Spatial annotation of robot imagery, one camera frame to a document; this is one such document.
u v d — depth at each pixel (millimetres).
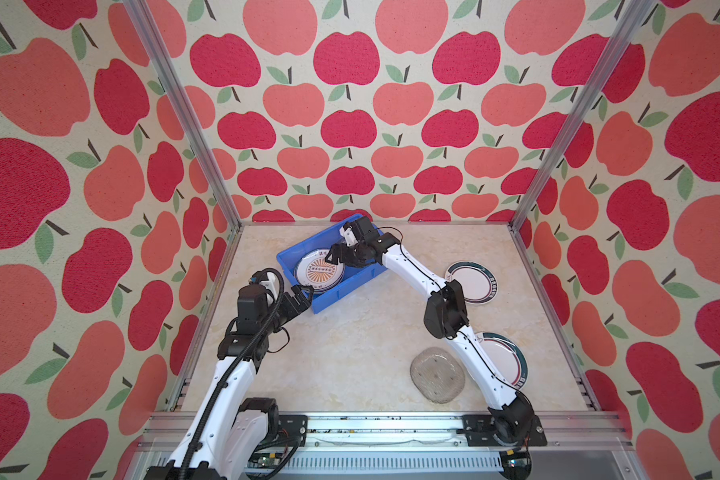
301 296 717
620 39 733
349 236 939
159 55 764
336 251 927
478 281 1044
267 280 728
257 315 604
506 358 866
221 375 500
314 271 1033
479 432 730
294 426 749
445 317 675
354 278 941
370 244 799
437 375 841
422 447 733
